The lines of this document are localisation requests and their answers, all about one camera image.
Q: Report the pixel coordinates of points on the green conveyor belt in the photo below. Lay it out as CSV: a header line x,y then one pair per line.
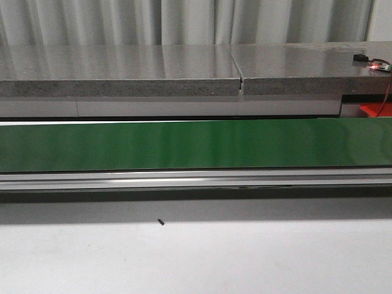
x,y
221,153

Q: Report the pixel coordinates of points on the grey stone countertop left slab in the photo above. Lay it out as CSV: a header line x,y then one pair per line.
x,y
118,71

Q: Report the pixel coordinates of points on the grey stone countertop slab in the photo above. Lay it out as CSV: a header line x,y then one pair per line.
x,y
310,68
118,71

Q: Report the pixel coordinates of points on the grey stone countertop right slab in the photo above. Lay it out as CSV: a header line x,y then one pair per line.
x,y
310,68

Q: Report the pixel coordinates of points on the red plastic tray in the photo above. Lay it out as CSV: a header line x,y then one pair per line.
x,y
374,110

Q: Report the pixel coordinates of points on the small sensor circuit board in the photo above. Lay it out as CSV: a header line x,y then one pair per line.
x,y
373,64

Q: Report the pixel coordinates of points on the white pleated curtain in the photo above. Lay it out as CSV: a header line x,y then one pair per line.
x,y
192,22

